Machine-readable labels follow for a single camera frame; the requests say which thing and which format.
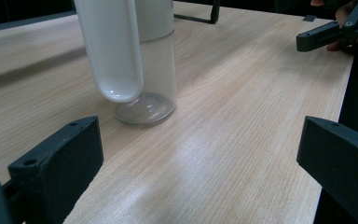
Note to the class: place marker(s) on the small dark flat object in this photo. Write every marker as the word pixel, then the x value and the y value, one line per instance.
pixel 309 18

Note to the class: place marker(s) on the white round-ended tube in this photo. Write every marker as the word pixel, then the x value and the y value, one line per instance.
pixel 112 53

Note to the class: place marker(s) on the black metal stand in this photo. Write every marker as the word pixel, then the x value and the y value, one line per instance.
pixel 213 14

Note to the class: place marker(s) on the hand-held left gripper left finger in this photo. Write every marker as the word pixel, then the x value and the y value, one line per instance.
pixel 59 168

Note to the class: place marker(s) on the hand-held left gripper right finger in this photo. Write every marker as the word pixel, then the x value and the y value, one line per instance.
pixel 345 165

